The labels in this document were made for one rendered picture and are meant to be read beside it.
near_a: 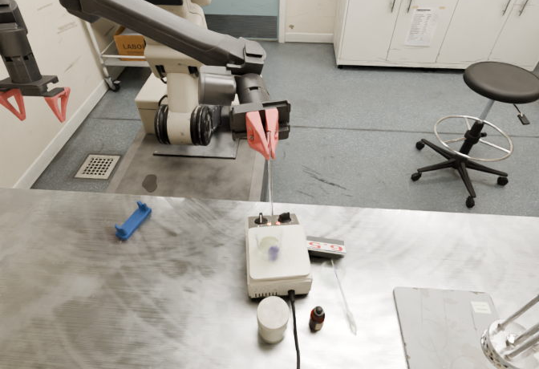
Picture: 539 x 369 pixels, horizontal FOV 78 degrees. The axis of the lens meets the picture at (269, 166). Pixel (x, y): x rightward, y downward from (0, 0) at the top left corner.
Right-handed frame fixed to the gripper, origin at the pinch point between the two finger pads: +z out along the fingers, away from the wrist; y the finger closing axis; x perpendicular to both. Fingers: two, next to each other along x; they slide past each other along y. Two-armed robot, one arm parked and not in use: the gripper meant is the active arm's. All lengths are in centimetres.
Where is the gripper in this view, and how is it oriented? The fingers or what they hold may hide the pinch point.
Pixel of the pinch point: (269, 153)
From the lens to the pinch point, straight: 50.4
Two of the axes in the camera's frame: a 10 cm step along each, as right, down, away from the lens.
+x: 0.2, 7.1, 7.0
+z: 1.9, 6.9, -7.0
